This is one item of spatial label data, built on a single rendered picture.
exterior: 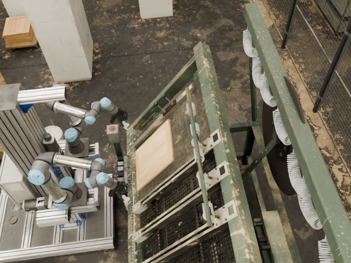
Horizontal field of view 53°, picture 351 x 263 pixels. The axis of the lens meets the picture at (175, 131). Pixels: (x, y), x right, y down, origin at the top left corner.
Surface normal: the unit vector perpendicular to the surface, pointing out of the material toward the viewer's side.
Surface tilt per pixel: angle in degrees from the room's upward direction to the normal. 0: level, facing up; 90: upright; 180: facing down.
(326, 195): 0
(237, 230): 53
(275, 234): 0
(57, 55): 90
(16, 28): 0
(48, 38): 90
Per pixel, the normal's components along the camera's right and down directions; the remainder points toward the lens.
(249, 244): 0.58, -0.55
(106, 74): -0.04, -0.62
